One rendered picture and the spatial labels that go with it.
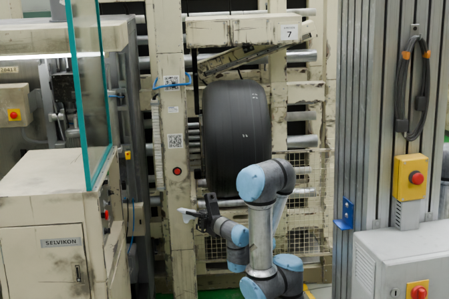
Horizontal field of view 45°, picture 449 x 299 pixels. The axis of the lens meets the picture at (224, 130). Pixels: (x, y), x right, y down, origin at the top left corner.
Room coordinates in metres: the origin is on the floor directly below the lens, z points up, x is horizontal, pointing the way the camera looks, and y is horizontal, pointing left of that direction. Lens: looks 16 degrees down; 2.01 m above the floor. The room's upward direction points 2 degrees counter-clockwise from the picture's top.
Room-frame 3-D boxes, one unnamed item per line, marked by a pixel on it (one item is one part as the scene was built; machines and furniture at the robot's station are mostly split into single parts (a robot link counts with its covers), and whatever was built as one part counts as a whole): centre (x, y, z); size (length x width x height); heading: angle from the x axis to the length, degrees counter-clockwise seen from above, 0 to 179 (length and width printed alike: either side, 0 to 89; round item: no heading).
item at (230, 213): (2.53, -0.01, 0.83); 0.36 x 0.09 x 0.06; 93
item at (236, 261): (1.91, -0.04, 0.94); 0.11 x 0.08 x 0.11; 128
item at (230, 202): (2.53, -0.02, 0.90); 0.35 x 0.05 x 0.05; 93
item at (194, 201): (2.66, 0.17, 0.90); 0.40 x 0.03 x 0.10; 3
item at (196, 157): (3.04, 0.23, 1.05); 0.20 x 0.15 x 0.30; 93
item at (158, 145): (2.60, 0.33, 1.19); 0.05 x 0.04 x 0.48; 3
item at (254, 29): (2.97, -0.12, 1.71); 0.61 x 0.25 x 0.15; 93
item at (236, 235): (1.90, -0.03, 1.04); 0.11 x 0.08 x 0.09; 38
